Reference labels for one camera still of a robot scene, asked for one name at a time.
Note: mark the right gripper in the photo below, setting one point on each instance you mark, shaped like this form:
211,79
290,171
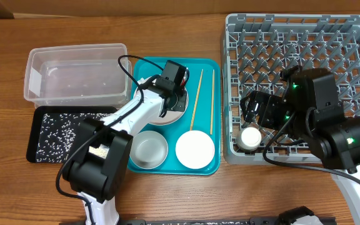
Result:
268,102

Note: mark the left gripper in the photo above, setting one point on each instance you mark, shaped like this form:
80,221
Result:
181,102

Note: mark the large white plate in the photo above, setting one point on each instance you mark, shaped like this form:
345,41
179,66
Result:
171,116

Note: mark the white cup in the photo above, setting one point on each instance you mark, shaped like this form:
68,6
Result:
249,139

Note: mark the wooden chopstick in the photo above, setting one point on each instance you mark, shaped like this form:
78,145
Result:
212,102
196,100

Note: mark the grey bowl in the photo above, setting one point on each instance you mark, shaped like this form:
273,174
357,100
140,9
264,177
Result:
149,150

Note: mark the white rice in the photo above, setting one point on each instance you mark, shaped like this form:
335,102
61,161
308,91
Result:
57,134

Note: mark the red snack wrapper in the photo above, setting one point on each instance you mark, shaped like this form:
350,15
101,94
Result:
186,77

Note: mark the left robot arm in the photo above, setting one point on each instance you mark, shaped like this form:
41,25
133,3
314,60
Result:
98,159

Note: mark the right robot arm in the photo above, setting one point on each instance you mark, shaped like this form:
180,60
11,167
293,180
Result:
311,111

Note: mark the grey dishwasher rack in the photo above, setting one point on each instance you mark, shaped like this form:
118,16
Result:
257,47

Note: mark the teal serving tray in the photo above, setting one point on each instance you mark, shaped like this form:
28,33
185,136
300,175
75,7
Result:
172,132

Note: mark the clear plastic bin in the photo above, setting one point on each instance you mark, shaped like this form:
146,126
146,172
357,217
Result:
78,75

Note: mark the black plastic tray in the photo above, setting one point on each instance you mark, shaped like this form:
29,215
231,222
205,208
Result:
42,110

